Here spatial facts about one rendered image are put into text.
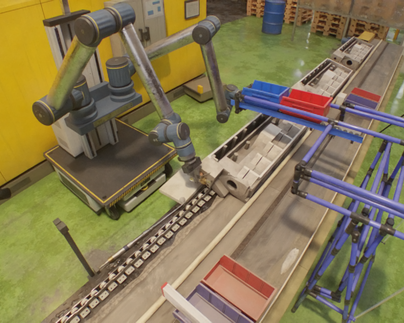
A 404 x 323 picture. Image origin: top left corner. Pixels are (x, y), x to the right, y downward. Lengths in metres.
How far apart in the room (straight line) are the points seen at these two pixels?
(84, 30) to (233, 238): 1.42
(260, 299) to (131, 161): 1.89
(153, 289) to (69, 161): 1.90
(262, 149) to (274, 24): 6.54
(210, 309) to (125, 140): 2.17
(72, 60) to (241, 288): 1.57
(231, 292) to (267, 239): 0.40
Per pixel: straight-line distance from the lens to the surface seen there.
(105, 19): 1.58
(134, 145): 3.05
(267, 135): 2.12
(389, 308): 2.75
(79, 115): 2.39
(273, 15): 8.28
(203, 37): 2.14
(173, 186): 1.91
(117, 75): 2.51
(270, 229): 1.78
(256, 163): 1.91
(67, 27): 2.60
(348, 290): 1.76
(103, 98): 2.73
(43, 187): 3.48
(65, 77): 1.85
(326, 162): 2.38
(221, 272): 1.59
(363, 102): 3.29
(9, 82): 3.06
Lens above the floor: 2.18
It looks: 42 degrees down
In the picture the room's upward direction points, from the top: straight up
